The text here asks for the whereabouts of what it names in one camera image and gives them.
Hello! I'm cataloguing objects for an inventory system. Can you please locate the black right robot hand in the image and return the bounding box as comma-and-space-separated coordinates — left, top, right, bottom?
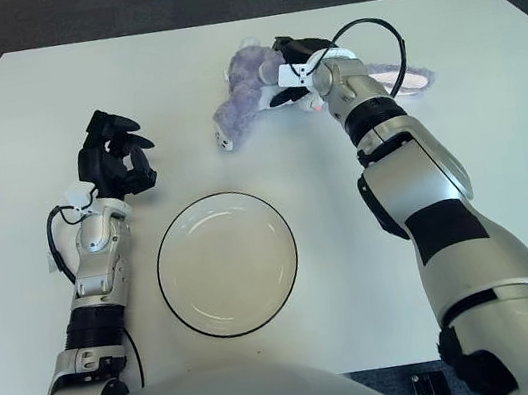
260, 27, 345, 109

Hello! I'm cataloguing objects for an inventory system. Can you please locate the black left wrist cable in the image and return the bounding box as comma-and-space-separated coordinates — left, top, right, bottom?
42, 200, 95, 289

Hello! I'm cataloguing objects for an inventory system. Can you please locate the purple plush bunny doll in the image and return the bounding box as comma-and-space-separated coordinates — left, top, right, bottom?
197, 7, 443, 155

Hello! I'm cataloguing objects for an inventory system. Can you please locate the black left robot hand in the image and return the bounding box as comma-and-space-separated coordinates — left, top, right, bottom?
68, 101, 163, 204

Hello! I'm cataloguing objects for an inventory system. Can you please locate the white plate with black rim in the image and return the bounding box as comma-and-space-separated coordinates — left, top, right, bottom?
145, 181, 311, 349

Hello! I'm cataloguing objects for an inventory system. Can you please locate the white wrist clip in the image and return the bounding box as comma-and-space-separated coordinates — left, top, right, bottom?
274, 57, 322, 93
63, 182, 102, 214

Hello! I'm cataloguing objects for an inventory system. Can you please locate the black metal bracket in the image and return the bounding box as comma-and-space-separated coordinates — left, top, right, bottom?
407, 368, 453, 395

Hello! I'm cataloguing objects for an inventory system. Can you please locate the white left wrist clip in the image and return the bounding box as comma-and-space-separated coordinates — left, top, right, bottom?
63, 182, 102, 214

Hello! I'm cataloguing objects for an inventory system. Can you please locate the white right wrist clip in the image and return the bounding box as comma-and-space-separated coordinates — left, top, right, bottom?
274, 57, 322, 93

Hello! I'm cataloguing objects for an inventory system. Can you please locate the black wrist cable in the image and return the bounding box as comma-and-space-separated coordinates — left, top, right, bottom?
296, 11, 416, 113
42, 200, 95, 289

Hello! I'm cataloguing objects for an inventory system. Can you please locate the thin black left elbow cable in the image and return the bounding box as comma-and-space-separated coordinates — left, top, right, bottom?
121, 324, 147, 389

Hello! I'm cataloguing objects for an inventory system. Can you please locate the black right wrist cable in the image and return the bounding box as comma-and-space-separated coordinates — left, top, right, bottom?
296, 11, 416, 113

